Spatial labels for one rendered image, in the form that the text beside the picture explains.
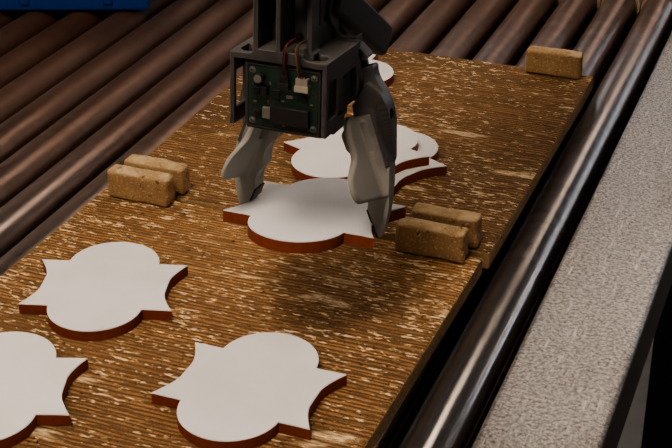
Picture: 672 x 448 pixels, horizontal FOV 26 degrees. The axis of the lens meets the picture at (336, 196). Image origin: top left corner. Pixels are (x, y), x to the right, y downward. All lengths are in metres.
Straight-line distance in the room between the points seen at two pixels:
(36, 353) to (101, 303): 0.08
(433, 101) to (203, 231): 0.35
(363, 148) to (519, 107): 0.47
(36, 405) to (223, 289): 0.21
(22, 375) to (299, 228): 0.22
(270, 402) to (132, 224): 0.30
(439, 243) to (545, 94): 0.37
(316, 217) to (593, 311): 0.25
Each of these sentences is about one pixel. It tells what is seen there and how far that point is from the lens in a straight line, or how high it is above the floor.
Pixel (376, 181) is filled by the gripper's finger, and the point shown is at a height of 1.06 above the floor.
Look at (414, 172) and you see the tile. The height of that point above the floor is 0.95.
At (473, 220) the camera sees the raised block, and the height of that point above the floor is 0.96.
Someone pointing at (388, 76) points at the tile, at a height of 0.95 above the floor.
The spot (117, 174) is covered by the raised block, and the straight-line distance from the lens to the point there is 1.28.
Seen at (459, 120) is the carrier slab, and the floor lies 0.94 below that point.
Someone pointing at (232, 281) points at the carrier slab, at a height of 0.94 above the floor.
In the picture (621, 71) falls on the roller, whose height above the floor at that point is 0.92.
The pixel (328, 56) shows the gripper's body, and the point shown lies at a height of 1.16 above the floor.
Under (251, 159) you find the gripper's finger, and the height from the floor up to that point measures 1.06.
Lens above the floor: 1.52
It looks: 27 degrees down
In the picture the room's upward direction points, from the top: straight up
